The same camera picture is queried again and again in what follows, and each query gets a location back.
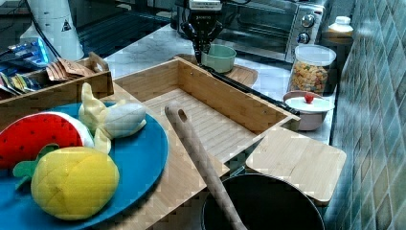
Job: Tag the white cap bottle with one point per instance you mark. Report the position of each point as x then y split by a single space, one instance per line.
341 26

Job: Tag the brown paper packets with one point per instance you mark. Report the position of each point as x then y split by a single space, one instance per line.
65 70

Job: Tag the black tongs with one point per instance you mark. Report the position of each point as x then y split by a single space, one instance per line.
249 90

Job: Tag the small bamboo cutting board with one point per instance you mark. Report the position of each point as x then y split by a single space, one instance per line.
311 166

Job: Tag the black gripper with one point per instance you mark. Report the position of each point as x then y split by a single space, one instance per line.
201 28

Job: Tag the round wooden board under cup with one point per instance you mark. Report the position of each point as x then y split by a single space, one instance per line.
242 74

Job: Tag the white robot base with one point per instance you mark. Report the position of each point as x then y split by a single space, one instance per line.
51 20

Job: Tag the black pan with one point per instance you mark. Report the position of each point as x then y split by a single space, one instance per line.
265 202

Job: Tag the clear jar with cereal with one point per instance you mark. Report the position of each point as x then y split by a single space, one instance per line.
310 69

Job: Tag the plush watermelon slice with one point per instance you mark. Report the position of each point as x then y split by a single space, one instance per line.
24 139

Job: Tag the large bamboo tray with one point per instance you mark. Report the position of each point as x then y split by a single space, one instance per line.
226 120

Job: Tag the plush peeled banana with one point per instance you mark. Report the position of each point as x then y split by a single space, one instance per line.
106 123

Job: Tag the wooden spoon handle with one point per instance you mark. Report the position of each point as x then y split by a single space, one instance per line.
184 130

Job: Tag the pink bowl with white lid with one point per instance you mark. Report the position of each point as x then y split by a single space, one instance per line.
313 108

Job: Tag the silver toaster oven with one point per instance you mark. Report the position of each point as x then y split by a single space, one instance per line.
271 28

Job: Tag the plush yellow pineapple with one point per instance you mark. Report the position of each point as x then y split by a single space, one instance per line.
70 183

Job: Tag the wooden box with packets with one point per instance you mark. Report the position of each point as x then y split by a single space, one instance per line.
55 93

